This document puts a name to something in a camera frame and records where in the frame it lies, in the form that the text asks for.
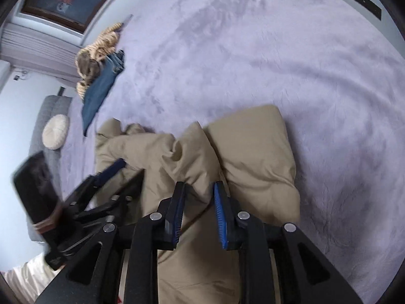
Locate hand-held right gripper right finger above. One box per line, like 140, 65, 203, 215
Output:
213, 181, 364, 304

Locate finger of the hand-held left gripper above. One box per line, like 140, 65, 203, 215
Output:
74, 171, 146, 223
65, 158, 127, 210

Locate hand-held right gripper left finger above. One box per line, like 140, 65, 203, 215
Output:
35, 182, 187, 304

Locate beige puffer jacket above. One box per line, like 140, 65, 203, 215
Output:
95, 104, 300, 304

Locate white knitted cushion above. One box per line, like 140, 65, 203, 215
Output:
42, 115, 69, 150

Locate folded blue jeans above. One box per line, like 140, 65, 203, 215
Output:
82, 50, 125, 137

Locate grey sofa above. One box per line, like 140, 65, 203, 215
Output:
27, 95, 75, 244

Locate brown knitted garment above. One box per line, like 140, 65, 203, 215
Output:
76, 52, 103, 80

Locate striped beige cloth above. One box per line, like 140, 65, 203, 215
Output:
75, 22, 123, 100

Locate white radiator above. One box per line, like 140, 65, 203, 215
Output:
0, 22, 87, 82

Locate lavender fleece blanket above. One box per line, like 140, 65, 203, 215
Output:
58, 0, 402, 304

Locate dark framed window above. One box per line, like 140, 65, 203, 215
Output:
21, 0, 133, 35

